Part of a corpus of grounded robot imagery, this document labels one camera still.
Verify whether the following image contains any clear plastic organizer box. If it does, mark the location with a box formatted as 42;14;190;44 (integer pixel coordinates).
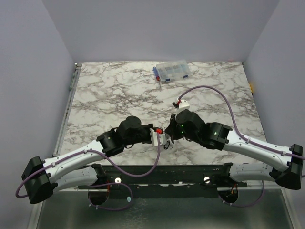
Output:
155;60;191;82

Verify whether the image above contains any blue handled screwdriver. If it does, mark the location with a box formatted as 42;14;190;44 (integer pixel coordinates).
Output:
153;67;162;90

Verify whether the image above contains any metal side rail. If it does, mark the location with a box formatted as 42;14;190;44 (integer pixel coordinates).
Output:
52;63;82;157

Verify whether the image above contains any black key tag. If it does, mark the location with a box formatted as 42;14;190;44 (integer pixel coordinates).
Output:
164;141;171;150

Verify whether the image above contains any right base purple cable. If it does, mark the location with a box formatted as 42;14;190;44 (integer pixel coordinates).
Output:
221;180;265;208

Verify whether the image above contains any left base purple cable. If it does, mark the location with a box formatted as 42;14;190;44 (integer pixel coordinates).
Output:
88;182;134;211

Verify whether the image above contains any black mounting rail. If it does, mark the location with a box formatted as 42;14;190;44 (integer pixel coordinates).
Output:
79;163;247;198

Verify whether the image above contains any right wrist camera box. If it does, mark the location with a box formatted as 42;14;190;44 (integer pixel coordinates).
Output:
172;98;190;111

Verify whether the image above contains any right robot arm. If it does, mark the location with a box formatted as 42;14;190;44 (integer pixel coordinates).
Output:
165;110;303;190

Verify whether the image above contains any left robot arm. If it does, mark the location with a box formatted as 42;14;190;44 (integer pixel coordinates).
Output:
15;116;162;204

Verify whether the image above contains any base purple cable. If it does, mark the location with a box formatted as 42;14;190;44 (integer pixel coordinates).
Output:
221;180;265;208
88;182;134;211

